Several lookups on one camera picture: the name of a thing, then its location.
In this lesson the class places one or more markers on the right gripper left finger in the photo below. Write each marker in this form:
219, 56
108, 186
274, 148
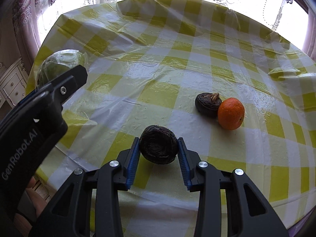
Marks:
68, 212

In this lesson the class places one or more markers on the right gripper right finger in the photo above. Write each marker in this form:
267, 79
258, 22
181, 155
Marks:
248, 211

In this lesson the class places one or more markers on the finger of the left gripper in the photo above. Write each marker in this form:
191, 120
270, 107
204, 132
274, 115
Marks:
71, 77

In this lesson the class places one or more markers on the green fruit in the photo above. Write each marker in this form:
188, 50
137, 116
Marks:
57, 64

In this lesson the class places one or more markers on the orange tangerine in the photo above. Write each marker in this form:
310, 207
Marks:
231, 114

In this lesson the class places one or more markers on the dark wrinkled passion fruit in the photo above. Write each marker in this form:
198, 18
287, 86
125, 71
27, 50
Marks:
158, 145

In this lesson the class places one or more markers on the dark fruit with stem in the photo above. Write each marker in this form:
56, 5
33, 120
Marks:
208, 104

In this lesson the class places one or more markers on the person's left hand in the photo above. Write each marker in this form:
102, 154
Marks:
30, 207

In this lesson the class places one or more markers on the white drawer cabinet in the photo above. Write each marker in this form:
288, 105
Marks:
13, 83

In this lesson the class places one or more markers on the yellow white checkered tablecloth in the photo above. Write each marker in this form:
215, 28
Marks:
147, 62

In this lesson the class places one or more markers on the pink curtain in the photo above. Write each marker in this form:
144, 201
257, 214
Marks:
25, 15

